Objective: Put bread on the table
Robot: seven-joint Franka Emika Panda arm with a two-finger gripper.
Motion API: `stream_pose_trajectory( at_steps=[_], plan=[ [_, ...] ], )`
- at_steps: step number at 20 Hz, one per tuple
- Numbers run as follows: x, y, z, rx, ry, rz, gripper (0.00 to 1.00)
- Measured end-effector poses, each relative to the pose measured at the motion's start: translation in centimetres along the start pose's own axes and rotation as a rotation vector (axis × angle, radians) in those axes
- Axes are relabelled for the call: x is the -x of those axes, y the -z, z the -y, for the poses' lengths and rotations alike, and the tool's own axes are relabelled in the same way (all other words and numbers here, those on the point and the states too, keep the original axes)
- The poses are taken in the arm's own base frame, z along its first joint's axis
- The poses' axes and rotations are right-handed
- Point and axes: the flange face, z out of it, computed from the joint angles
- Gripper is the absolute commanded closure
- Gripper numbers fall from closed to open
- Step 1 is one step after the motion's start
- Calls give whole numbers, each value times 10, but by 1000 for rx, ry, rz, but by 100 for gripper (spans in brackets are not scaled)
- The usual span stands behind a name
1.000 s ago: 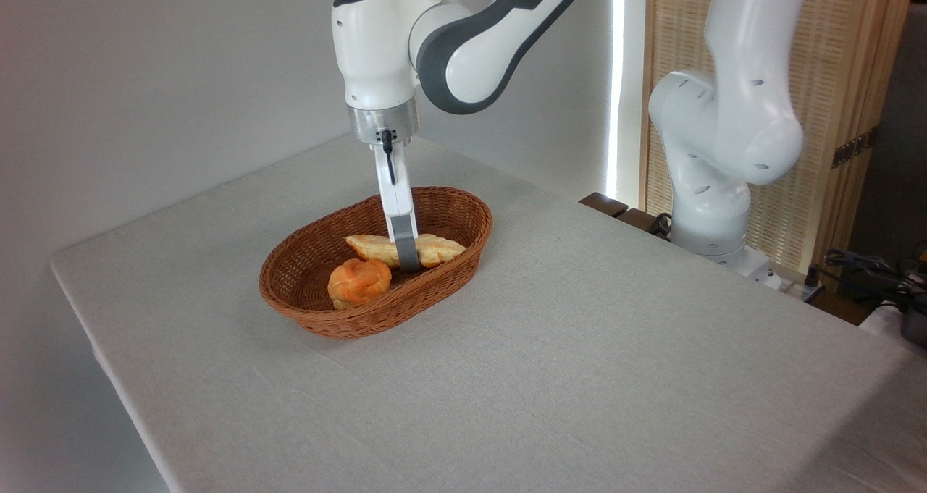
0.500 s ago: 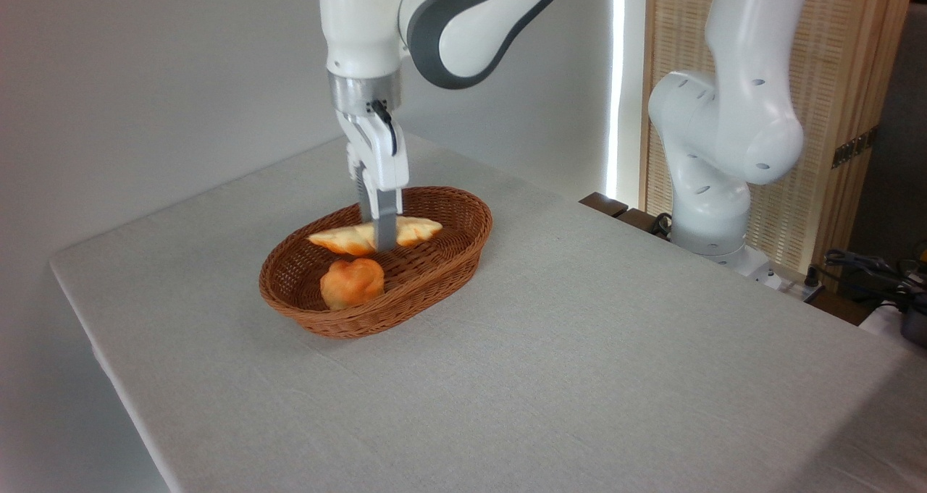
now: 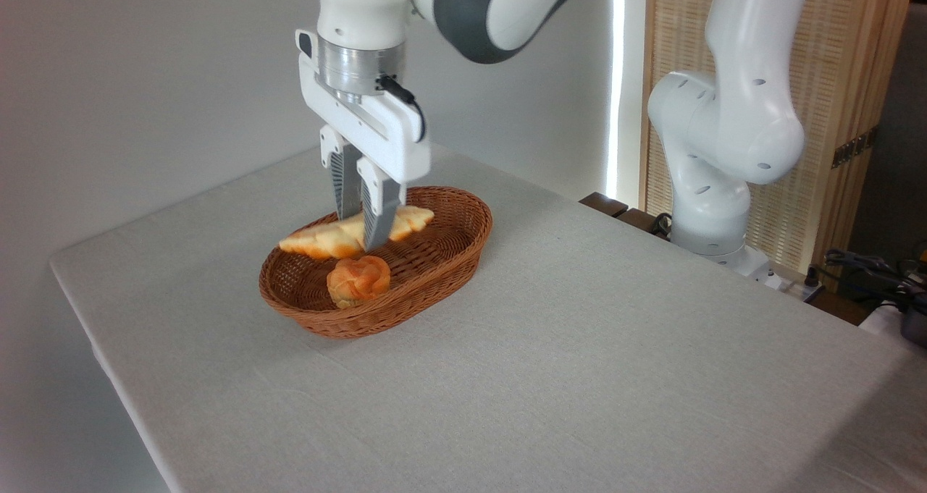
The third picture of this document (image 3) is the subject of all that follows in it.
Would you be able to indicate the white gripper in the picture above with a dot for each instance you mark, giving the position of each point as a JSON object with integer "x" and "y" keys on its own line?
{"x": 384, "y": 135}

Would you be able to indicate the long pale bread loaf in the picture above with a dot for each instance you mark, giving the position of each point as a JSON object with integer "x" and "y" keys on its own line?
{"x": 326, "y": 241}

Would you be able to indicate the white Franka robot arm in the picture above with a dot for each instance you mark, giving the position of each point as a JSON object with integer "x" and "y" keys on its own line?
{"x": 739, "y": 116}

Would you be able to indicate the round orange bread roll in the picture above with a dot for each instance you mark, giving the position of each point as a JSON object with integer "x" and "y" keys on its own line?
{"x": 358, "y": 281}

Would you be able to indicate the brown wicker basket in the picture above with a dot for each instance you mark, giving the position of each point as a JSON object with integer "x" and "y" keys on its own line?
{"x": 449, "y": 261}

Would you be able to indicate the dark wooden block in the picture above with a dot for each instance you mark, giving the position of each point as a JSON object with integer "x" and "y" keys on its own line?
{"x": 639, "y": 220}
{"x": 602, "y": 203}

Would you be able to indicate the light grey tablecloth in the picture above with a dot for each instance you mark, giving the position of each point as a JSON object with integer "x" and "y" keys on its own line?
{"x": 579, "y": 363}

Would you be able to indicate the dark metal screen hinge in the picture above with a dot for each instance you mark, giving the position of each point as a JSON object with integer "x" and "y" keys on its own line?
{"x": 854, "y": 147}

